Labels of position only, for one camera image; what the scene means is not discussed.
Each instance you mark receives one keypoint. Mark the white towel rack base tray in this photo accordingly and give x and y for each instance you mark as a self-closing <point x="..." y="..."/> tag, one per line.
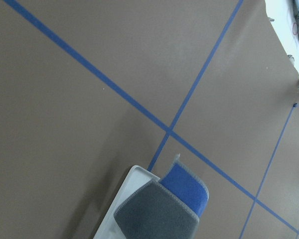
<point x="136" y="178"/>

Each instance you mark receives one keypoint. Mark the grey blue towel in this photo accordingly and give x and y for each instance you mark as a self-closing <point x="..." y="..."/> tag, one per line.
<point x="169" y="208"/>

